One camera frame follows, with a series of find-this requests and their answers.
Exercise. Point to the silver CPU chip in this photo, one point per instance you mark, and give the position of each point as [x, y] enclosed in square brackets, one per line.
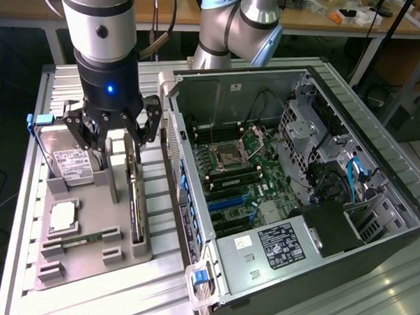
[63, 216]

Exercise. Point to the open metal socket cover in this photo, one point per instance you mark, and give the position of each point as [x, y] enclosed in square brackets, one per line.
[254, 139]

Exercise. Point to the blue case latch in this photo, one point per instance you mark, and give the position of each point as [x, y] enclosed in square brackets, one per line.
[198, 277]

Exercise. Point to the wooden desk with clutter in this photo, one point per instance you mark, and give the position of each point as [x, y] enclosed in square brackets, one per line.
[308, 20]

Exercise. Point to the silver hard disk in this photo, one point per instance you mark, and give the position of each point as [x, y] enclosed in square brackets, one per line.
[70, 160]

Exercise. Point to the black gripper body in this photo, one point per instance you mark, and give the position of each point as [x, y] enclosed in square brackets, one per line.
[109, 78]

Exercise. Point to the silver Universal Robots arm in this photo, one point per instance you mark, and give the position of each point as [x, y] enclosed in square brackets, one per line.
[100, 40]

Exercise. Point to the CPU socket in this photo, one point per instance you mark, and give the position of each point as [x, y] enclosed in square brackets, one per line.
[228, 156]

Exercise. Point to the grey parts rack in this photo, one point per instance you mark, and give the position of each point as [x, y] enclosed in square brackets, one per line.
[94, 211]

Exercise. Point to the black slanted stand pole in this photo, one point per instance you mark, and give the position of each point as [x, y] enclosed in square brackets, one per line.
[392, 24]

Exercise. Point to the green RAM stick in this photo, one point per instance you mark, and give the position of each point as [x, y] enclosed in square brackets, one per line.
[81, 238]

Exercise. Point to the green graphics card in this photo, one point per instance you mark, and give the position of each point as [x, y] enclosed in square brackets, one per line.
[136, 209]

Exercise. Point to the black expansion slot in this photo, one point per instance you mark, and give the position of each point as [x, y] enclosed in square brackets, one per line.
[230, 224]

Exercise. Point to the black plastic air shroud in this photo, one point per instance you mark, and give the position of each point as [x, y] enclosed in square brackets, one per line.
[328, 229]

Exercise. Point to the grey power supply unit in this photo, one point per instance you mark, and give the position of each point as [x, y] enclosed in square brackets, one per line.
[263, 256]

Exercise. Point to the blue disk caddy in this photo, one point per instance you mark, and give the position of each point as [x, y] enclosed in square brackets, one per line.
[44, 119]

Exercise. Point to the silver metal disk bay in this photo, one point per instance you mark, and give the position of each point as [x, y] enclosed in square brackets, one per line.
[301, 129]

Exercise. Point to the black installed RAM stick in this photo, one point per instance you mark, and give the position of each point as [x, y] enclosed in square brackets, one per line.
[235, 179]

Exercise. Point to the open black PC case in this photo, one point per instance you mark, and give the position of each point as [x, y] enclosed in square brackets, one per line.
[340, 263]

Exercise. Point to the long blue expansion slot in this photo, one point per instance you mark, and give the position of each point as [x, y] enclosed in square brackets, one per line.
[226, 203]

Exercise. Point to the orange small box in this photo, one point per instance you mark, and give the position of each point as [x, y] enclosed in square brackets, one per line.
[335, 17]

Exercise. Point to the green motherboard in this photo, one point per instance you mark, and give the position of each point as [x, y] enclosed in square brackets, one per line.
[267, 193]

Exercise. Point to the wooden desk with white frame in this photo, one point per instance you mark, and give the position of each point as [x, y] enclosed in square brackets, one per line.
[22, 10]

